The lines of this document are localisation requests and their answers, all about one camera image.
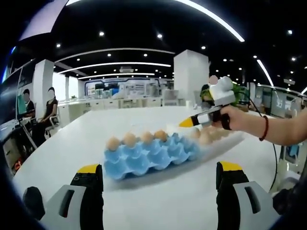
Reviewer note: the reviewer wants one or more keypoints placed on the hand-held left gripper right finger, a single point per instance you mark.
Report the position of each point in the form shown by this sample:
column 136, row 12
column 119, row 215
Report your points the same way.
column 227, row 191

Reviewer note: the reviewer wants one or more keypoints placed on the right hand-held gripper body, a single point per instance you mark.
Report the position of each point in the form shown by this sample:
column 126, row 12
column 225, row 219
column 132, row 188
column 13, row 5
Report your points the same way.
column 223, row 92

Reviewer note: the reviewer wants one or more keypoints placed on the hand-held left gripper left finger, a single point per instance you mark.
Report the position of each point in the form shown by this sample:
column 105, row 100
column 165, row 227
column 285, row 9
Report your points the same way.
column 91, row 191

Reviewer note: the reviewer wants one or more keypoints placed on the group of brown eggs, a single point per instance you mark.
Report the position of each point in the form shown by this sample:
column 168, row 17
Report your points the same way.
column 206, row 137

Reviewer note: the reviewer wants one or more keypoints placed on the single brown egg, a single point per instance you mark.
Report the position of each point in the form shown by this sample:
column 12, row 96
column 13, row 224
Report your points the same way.
column 160, row 134
column 112, row 143
column 129, row 139
column 146, row 136

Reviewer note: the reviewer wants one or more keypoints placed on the blue egg tray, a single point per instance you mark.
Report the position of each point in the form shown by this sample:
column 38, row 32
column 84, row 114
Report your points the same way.
column 144, row 160

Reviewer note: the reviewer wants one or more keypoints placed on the white foam tray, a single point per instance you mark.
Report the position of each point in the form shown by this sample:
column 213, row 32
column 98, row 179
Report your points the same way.
column 225, row 143

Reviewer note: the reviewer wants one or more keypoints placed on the person's right hand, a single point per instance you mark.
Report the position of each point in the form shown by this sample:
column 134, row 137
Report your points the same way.
column 244, row 121

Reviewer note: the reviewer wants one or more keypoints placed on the potted green plant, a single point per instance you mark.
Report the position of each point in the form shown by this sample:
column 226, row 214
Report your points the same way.
column 239, row 92

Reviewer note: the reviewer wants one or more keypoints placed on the white paper cup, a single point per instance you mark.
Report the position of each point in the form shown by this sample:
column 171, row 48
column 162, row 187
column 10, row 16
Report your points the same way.
column 188, row 103

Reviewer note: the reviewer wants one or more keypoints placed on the white office chair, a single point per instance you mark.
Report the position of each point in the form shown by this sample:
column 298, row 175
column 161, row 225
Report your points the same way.
column 170, row 98

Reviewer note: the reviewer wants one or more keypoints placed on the small black object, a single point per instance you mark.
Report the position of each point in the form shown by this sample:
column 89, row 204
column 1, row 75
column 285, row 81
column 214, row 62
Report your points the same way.
column 33, row 203

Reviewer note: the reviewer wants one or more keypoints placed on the person's dark clothing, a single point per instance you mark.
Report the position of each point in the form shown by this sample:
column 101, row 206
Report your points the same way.
column 292, row 198

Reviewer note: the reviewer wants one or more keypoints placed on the white table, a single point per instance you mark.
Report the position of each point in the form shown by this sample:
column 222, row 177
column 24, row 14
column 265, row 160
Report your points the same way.
column 158, row 206

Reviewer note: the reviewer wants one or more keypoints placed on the white low cabinets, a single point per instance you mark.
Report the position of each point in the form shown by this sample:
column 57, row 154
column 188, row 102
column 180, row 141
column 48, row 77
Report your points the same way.
column 112, row 104

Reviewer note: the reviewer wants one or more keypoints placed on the grey office chair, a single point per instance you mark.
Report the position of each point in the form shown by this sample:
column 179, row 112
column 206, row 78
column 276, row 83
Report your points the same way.
column 54, row 122

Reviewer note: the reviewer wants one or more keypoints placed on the ceiling air conditioner unit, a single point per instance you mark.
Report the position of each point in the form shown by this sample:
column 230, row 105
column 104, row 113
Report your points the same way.
column 127, row 69

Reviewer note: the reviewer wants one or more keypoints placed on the large monitor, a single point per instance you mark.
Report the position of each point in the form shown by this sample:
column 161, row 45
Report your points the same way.
column 10, row 95

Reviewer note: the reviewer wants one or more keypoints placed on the hanging pale pink screen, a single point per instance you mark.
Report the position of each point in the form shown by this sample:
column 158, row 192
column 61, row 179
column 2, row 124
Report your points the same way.
column 40, row 19

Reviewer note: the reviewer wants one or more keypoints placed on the blue framed display wall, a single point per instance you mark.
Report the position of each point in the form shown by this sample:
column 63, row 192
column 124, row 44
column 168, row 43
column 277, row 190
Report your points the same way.
column 134, row 87

